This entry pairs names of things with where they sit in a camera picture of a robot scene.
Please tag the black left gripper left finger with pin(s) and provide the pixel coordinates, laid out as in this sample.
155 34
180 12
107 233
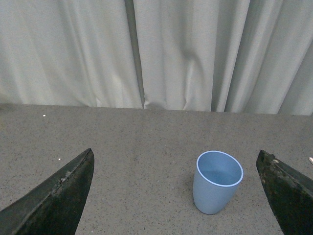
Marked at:
55 206

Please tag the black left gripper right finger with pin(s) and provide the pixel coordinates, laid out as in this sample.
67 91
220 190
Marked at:
289 193

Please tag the light blue plastic cup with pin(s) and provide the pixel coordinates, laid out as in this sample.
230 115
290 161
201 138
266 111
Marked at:
216 179

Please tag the pale grey-green curtain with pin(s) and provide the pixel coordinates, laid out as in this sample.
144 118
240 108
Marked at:
252 56

